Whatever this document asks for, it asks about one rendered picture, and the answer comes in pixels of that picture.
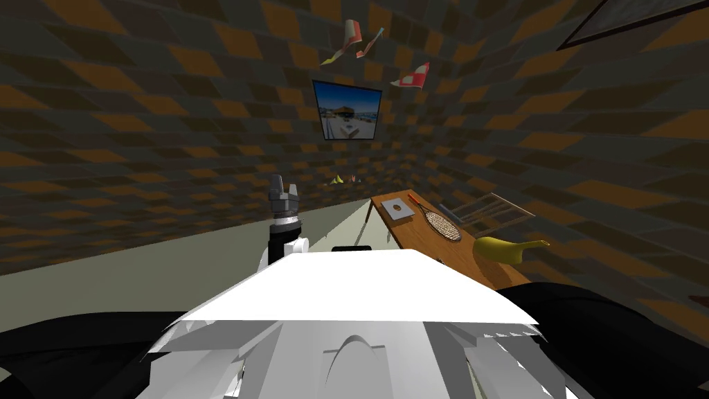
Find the red white curled paper shape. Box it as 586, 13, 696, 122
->
320, 19, 364, 67

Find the brown wooden table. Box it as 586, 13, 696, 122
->
368, 190, 534, 290

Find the grey square flat case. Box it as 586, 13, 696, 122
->
382, 199, 416, 220

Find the yellow watering can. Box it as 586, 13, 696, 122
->
472, 236, 552, 267

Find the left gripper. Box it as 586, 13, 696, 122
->
268, 174, 301, 212

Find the red blue thin paper strip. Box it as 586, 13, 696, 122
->
355, 27, 386, 60

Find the black framed blue picture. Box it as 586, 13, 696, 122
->
312, 80, 384, 142

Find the red handled tennis racket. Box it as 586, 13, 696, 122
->
407, 193, 463, 243

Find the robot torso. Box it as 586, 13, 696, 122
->
135, 244, 569, 399

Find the red white flat paper shape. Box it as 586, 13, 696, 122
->
390, 62, 431, 90

